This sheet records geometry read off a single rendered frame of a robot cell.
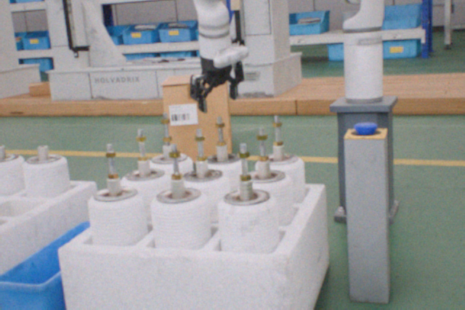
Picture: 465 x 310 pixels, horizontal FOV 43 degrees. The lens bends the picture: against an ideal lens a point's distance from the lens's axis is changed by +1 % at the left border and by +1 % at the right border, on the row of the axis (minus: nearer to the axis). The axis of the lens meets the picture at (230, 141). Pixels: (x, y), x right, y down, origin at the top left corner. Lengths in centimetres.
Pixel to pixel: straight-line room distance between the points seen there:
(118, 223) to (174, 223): 10
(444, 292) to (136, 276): 58
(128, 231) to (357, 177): 41
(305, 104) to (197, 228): 209
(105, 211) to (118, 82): 255
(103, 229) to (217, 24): 54
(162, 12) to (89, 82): 699
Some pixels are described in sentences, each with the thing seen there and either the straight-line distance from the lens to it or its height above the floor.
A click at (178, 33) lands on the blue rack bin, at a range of 628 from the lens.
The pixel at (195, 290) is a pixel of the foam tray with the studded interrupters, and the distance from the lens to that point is 96.
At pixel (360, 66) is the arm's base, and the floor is 39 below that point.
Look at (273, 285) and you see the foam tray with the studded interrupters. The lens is 91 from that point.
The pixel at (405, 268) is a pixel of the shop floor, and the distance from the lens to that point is 131.
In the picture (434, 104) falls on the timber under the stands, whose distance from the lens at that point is 291.
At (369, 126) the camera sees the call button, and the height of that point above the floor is 33.
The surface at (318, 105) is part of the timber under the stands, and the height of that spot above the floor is 5.
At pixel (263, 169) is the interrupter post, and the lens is 105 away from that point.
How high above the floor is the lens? 55
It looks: 13 degrees down
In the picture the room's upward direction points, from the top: 4 degrees counter-clockwise
